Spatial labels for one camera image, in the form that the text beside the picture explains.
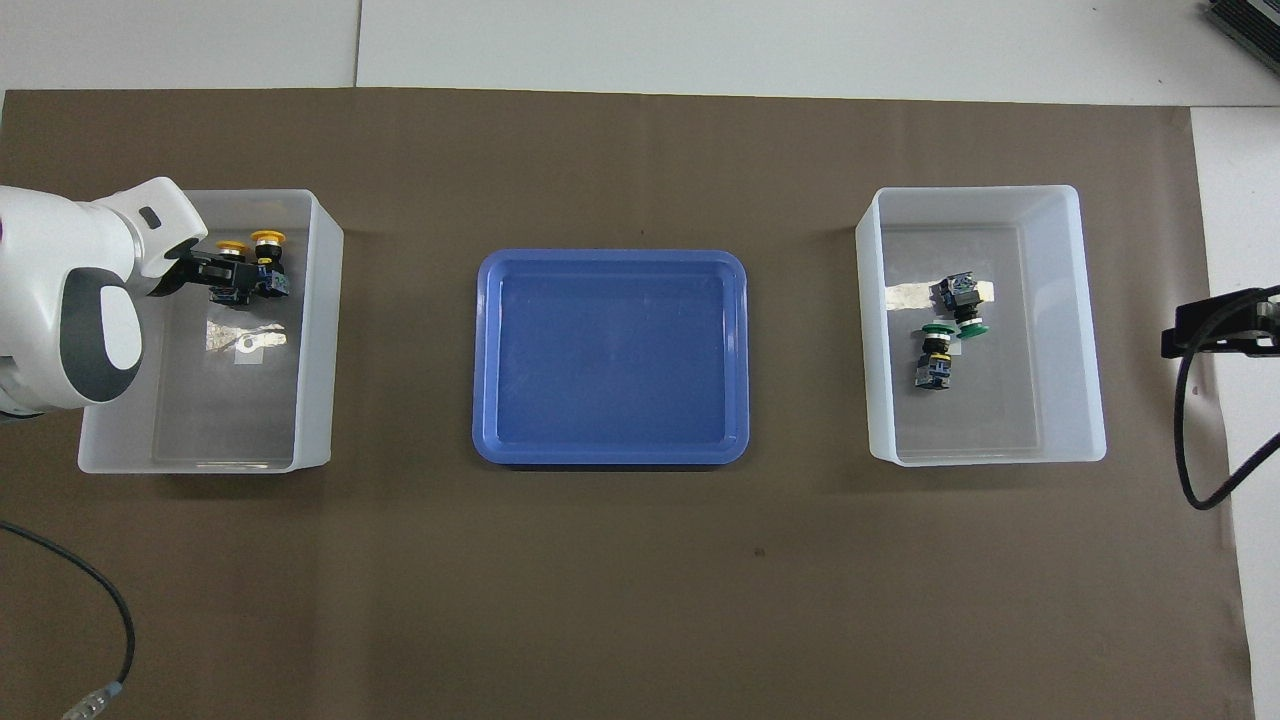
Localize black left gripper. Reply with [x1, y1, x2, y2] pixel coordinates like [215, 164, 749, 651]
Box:
[148, 246, 253, 305]

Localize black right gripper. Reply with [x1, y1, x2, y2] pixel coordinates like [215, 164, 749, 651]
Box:
[1161, 285, 1280, 360]

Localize yellow push button switch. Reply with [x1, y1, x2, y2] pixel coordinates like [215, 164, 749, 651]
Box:
[248, 230, 293, 301]
[215, 240, 256, 304]

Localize green push button switch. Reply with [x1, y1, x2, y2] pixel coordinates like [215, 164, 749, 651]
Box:
[915, 322, 956, 391]
[930, 270, 993, 341]

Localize translucent white plastic box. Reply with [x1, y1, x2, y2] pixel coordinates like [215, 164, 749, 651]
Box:
[855, 184, 1108, 467]
[78, 189, 345, 475]

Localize dark grey ribbed device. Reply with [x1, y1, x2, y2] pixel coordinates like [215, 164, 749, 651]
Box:
[1204, 0, 1280, 47]

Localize blue plastic tray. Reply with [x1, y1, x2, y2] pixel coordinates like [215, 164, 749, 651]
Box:
[471, 248, 750, 467]

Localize brown paper table mat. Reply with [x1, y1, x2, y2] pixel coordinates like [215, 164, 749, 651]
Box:
[0, 88, 1256, 720]

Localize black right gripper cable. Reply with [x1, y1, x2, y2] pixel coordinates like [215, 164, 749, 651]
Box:
[1176, 340, 1280, 511]

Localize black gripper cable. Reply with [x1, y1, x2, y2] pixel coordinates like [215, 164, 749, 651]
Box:
[1176, 340, 1280, 511]
[0, 520, 137, 720]

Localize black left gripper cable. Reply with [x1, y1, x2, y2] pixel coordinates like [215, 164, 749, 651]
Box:
[0, 520, 137, 720]

